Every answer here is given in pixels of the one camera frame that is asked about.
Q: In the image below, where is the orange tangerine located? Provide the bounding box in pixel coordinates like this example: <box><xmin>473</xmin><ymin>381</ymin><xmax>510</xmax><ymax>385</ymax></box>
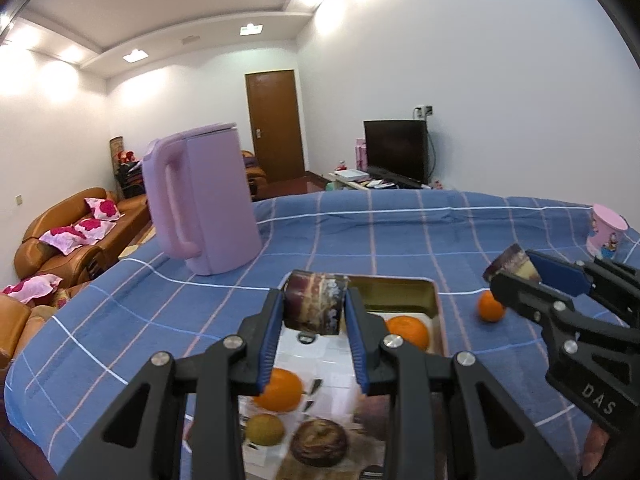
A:
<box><xmin>477</xmin><ymin>290</ymin><xmax>506</xmax><ymax>323</ymax></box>
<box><xmin>385</xmin><ymin>315</ymin><xmax>431</xmax><ymax>352</ymax></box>
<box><xmin>253</xmin><ymin>367</ymin><xmax>304</xmax><ymax>413</ymax></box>

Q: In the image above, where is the green-brown round fruit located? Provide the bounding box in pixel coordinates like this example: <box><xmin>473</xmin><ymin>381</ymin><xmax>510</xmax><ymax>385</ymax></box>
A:
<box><xmin>245</xmin><ymin>413</ymin><xmax>285</xmax><ymax>446</ymax></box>

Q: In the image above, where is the round dark purple fruit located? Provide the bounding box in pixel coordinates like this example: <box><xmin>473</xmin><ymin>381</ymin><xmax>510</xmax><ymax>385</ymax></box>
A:
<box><xmin>352</xmin><ymin>396</ymin><xmax>390</xmax><ymax>441</ymax></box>

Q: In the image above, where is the right hand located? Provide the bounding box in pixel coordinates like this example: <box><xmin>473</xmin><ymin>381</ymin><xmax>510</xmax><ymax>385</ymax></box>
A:
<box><xmin>577</xmin><ymin>422</ymin><xmax>616</xmax><ymax>479</ymax></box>

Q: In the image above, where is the pink cartoon cup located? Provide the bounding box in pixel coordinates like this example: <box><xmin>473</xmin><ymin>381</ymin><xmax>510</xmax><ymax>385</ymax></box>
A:
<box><xmin>586</xmin><ymin>204</ymin><xmax>628</xmax><ymax>259</ymax></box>

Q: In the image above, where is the blue checked tablecloth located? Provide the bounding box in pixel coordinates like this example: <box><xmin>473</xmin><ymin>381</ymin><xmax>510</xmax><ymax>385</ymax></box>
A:
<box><xmin>3</xmin><ymin>190</ymin><xmax>640</xmax><ymax>480</ymax></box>

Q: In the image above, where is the orange tangerine in tin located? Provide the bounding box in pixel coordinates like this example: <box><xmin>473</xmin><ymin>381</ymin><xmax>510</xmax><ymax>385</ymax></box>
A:
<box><xmin>253</xmin><ymin>367</ymin><xmax>304</xmax><ymax>413</ymax></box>

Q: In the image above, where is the white paper in tin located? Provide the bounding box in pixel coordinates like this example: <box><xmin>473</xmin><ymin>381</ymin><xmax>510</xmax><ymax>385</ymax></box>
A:
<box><xmin>242</xmin><ymin>327</ymin><xmax>385</xmax><ymax>479</ymax></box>

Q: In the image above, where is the brown leather armchair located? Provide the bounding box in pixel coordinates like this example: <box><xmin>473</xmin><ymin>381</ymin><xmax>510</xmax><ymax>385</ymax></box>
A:
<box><xmin>0</xmin><ymin>282</ymin><xmax>89</xmax><ymax>372</ymax></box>

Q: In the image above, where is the pink metal tin box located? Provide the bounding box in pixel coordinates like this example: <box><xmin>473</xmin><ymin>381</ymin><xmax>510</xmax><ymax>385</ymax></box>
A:
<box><xmin>240</xmin><ymin>275</ymin><xmax>445</xmax><ymax>479</ymax></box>

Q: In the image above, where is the pink floral cushion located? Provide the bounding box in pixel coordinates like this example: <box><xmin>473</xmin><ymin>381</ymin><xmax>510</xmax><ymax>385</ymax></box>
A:
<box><xmin>38</xmin><ymin>218</ymin><xmax>115</xmax><ymax>256</ymax></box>
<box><xmin>1</xmin><ymin>274</ymin><xmax>63</xmax><ymax>304</ymax></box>
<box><xmin>85</xmin><ymin>197</ymin><xmax>122</xmax><ymax>222</ymax></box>

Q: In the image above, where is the brown leather sofa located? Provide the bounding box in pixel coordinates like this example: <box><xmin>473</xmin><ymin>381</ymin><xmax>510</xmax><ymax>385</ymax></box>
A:
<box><xmin>14</xmin><ymin>188</ymin><xmax>151</xmax><ymax>286</ymax></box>

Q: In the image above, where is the low tv table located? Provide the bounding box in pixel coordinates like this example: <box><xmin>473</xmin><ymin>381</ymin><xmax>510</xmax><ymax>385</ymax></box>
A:
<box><xmin>324</xmin><ymin>170</ymin><xmax>445</xmax><ymax>191</ymax></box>

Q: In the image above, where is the black television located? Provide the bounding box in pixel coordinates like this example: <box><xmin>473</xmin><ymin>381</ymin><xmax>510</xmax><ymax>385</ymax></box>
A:
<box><xmin>363</xmin><ymin>119</ymin><xmax>430</xmax><ymax>185</ymax></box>

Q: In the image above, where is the white box on table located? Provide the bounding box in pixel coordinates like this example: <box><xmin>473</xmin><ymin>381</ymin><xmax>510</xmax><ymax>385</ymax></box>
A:
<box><xmin>333</xmin><ymin>169</ymin><xmax>370</xmax><ymax>182</ymax></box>

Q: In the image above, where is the pink bottle by television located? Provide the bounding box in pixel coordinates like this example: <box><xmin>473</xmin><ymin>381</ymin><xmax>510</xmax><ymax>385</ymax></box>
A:
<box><xmin>355</xmin><ymin>138</ymin><xmax>368</xmax><ymax>171</ymax></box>

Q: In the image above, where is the dark shelf with clutter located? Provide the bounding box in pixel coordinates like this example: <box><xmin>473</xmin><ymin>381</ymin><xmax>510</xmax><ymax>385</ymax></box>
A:
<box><xmin>110</xmin><ymin>136</ymin><xmax>145</xmax><ymax>198</ymax></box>

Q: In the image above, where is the pink electric kettle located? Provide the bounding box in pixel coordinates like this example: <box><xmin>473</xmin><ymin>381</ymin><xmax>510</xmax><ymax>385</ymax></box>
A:
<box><xmin>142</xmin><ymin>124</ymin><xmax>262</xmax><ymax>275</ymax></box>

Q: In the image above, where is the brown wooden door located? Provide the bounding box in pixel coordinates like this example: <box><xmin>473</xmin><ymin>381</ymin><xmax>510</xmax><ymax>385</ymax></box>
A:
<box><xmin>245</xmin><ymin>70</ymin><xmax>305</xmax><ymax>183</ymax></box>

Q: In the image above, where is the wall socket with cable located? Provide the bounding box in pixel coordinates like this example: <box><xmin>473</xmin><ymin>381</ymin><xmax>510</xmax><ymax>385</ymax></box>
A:
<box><xmin>412</xmin><ymin>105</ymin><xmax>437</xmax><ymax>181</ymax></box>

